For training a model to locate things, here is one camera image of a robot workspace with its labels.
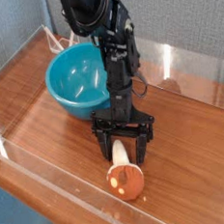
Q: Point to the clear acrylic back barrier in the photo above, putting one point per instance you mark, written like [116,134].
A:
[191,74]

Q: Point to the clear acrylic barrier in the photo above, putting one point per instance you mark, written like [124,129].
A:
[191,74]
[60,193]

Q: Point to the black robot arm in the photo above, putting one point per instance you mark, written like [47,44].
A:
[109,25]

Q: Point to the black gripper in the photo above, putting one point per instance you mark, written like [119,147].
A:
[133,124]

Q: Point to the brown toy mushroom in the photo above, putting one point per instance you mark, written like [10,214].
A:
[125,179]

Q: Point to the clear acrylic front barrier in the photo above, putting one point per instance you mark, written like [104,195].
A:
[60,193]

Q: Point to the clear acrylic corner bracket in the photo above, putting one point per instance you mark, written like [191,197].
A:
[57,46]

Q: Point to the blue plastic bowl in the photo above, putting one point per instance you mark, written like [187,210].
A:
[76,79]

